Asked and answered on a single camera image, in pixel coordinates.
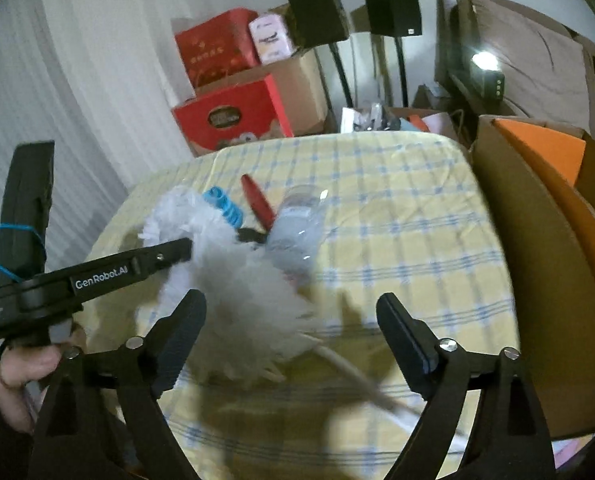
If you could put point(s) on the black speaker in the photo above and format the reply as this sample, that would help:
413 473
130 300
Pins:
391 7
317 12

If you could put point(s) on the white curtain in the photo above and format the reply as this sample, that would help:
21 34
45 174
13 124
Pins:
67 85

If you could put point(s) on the person's left forearm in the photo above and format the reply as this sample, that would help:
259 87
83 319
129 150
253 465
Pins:
2 450

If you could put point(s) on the pink and white box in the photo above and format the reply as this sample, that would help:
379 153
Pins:
272 40

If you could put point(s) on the white feather duster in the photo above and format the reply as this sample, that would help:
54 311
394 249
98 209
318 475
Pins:
232 290

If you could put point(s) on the cardboard box with orange lining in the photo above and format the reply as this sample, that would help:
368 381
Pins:
527 260

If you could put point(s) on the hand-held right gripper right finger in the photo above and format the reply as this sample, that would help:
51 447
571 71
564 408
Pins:
402 340

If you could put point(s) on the red gift box lower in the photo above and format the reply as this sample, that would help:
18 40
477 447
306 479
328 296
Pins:
227 120

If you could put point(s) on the plain brown cardboard box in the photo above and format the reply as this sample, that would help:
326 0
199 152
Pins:
302 95

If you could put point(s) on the black power unit with light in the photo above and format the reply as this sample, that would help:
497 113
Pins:
490 77

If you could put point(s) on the large brown cushion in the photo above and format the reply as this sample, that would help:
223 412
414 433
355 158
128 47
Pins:
532 60

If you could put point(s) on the yellow checkered tablecloth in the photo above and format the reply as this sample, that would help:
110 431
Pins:
402 220

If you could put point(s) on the open box of clutter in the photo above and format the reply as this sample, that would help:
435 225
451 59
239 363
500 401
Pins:
402 120

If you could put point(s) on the clear plastic bottle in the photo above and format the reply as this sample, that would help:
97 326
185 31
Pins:
300 225

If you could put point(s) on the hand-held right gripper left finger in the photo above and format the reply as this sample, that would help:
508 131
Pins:
185 330

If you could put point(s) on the black speaker stand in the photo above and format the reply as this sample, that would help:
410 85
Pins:
402 70
341 75

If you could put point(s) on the person's left hand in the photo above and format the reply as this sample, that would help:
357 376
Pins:
17 385

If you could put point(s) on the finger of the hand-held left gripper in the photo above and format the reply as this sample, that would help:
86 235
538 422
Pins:
170 255

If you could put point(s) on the blue collapsible funnel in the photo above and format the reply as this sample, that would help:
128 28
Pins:
222 207

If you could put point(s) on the brown sofa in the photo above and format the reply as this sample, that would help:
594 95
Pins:
452 35

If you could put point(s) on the red gift box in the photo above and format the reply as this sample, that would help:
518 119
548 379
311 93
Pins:
227 120
212 55

